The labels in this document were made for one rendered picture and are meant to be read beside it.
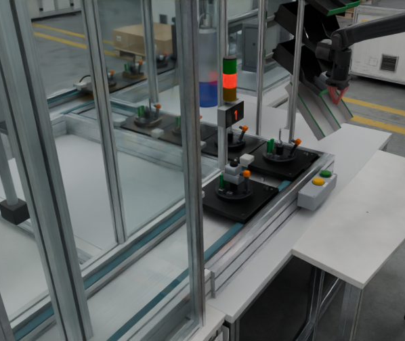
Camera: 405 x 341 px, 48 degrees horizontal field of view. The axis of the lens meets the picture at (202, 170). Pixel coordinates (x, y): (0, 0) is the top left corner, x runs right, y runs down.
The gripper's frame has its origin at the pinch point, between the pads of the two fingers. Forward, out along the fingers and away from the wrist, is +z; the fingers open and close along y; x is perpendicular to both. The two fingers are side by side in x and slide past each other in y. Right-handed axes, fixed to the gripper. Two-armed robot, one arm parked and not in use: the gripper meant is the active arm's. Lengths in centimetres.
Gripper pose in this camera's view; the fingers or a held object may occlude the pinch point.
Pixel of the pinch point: (335, 101)
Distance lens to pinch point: 179.2
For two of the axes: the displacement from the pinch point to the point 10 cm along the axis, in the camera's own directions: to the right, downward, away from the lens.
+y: -5.9, 4.1, -7.0
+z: 0.0, 8.7, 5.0
